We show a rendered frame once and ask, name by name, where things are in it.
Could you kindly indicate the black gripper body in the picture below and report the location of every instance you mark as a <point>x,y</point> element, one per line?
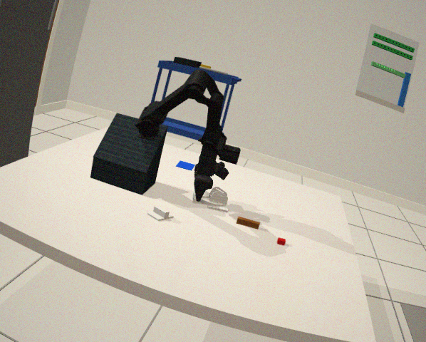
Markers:
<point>203,169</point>

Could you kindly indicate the brown rectangular block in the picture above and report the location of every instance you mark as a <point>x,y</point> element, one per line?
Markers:
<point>248,223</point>

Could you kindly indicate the white plate with two round holes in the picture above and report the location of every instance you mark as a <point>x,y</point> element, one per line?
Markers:
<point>205,195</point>

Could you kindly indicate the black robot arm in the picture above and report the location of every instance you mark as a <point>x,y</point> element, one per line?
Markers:
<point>213,139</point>

